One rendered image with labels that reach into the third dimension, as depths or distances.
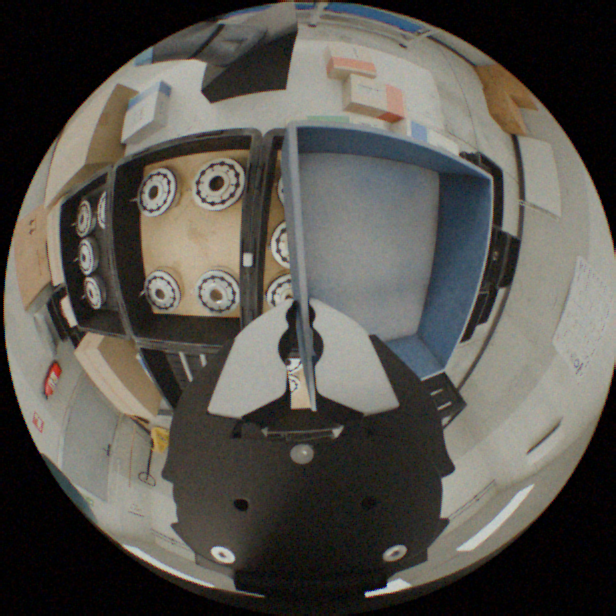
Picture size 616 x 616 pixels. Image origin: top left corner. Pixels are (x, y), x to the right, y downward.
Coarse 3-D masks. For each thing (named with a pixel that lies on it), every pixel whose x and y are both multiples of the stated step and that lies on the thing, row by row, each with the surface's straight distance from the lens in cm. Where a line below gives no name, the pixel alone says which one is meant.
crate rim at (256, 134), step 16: (240, 128) 33; (256, 128) 32; (160, 144) 38; (176, 144) 36; (256, 144) 31; (128, 160) 43; (256, 160) 31; (112, 176) 45; (112, 192) 44; (112, 208) 44; (112, 224) 44; (112, 240) 44; (240, 240) 31; (112, 256) 45; (240, 256) 32; (240, 272) 33; (240, 288) 34; (240, 304) 35; (128, 320) 50; (240, 320) 37
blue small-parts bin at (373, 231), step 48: (288, 144) 9; (336, 144) 13; (384, 144) 13; (432, 144) 13; (288, 192) 11; (336, 192) 16; (384, 192) 18; (432, 192) 21; (480, 192) 19; (288, 240) 14; (336, 240) 17; (384, 240) 18; (432, 240) 22; (480, 240) 18; (336, 288) 18; (384, 288) 20; (432, 288) 23; (384, 336) 24; (432, 336) 24
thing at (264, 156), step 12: (276, 132) 32; (264, 144) 31; (264, 156) 31; (264, 168) 32; (264, 180) 30; (252, 216) 30; (252, 228) 31; (252, 240) 31; (252, 252) 31; (252, 264) 32; (252, 276) 33; (252, 288) 34; (252, 300) 35; (252, 312) 37
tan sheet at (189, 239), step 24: (192, 168) 44; (144, 216) 50; (168, 216) 46; (192, 216) 44; (216, 216) 42; (240, 216) 41; (144, 240) 51; (168, 240) 47; (192, 240) 44; (216, 240) 43; (144, 264) 53; (168, 264) 49; (192, 264) 46; (216, 264) 44; (192, 288) 48; (168, 312) 55; (192, 312) 52
